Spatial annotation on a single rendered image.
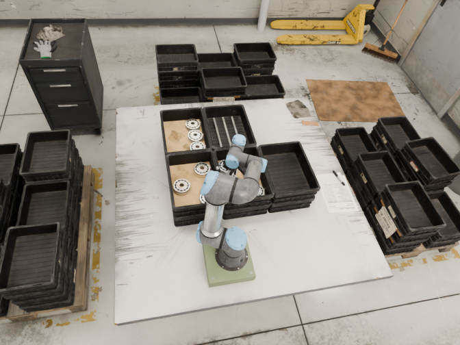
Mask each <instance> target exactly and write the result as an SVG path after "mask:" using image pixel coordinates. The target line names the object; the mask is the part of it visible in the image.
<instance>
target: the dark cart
mask: <svg viewBox="0 0 460 345"><path fill-rule="evenodd" d="M49 25H52V26H60V27H62V34H64V35H65V36H63V37H61V38H58V39H57V40H56V42H54V45H56V46H57V47H56V49H55V50H54V51H52V53H51V57H50V58H41V54H40V52H38V51H36V50H35V49H34V47H37V48H38V45H37V44H33V43H32V42H38V40H39V39H38V38H37V37H36V36H37V35H38V33H40V30H43V29H44V28H45V27H48V26H49ZM38 43H39V44H40V45H41V43H40V42H38ZM54 45H53V46H54ZM18 61H19V63H20V65H21V67H22V69H23V71H24V74H25V76H26V78H27V80H28V82H29V84H30V86H31V89H32V90H33V92H34V95H35V97H36V99H37V101H38V103H39V105H40V108H41V110H42V112H43V114H44V116H45V118H46V120H47V122H48V124H49V126H50V128H51V130H62V129H70V130H78V129H95V130H96V132H97V134H101V132H100V128H102V119H103V83H102V80H101V75H100V72H99V67H98V64H97V59H96V56H95V53H94V48H93V45H92V40H91V37H90V32H89V29H88V24H87V20H86V18H31V19H30V22H29V26H28V28H27V33H26V36H25V40H24V43H23V47H22V49H21V54H20V57H19V59H18Z"/></svg>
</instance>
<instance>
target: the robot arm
mask: <svg viewBox="0 0 460 345"><path fill-rule="evenodd" d="M245 144H246V138H245V137H244V136H243V135H240V134H236V135H234V137H233V139H232V143H231V146H230V149H229V152H228V153H227V154H226V156H227V158H226V159H225V161H224V162H223V165H222V167H223V168H225V169H227V170H228V172H224V173H221V172H218V171H213V170H210V171H208V173H207V175H206V177H205V180H204V182H203V185H202V188H201V191H200V194H202V195H203V196H204V198H205V200H206V208H205V219H204V221H200V223H199V225H198V228H197V230H196V241H197V242H199V243H201V244H205V245H208V246H212V247H214V248H219V252H218V257H219V260H220V262H221V263H222V264H223V265H225V266H226V267H229V268H235V267H238V266H240V265H241V264H242V263H243V261H244V258H245V252H244V248H245V246H246V241H247V236H246V234H245V232H244V231H243V230H242V229H241V228H239V227H232V228H229V229H228V228H225V227H222V223H221V220H222V213H223V209H224V206H225V204H226V203H227V202H228V203H233V204H238V205H239V204H244V203H247V202H249V201H252V200H253V199H254V198H255V197H256V196H257V194H258V192H259V178H260V174H261V172H262V173H264V171H265V169H266V164H267V160H266V159H263V158H262V157H256V156H253V155H249V154H245V153H243V150H244V146H245ZM238 170H239V171H240V172H241V173H242V174H243V175H244V178H243V179H241V178H238V177H234V176H233V175H236V173H237V171H238Z"/></svg>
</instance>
